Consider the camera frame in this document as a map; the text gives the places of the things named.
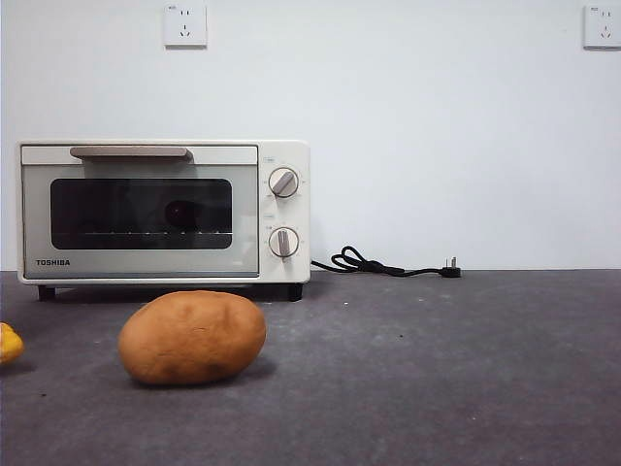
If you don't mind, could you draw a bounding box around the purple eggplant with green stem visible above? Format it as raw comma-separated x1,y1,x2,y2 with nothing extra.
163,199,203,227

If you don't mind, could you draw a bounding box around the glass oven door with handle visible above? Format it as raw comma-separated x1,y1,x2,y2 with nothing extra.
20,144,260,281

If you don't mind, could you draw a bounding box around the round timer oven knob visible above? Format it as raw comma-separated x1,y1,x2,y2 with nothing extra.
268,226,300,258

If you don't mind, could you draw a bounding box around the white Toshiba toaster oven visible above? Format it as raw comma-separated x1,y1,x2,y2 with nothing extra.
17,140,311,303

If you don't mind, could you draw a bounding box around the round temperature oven knob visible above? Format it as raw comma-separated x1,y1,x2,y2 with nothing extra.
268,167,299,199

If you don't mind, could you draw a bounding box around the brown potato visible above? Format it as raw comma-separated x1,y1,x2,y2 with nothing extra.
117,290,268,386

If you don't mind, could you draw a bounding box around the yellow bell pepper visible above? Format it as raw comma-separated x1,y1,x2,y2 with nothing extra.
0,322,24,365

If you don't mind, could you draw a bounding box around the black power cable with plug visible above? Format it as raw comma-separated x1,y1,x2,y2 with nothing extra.
310,246,462,281

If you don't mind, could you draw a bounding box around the white wall socket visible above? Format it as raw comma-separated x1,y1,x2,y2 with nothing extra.
583,4,621,50
163,3,209,50

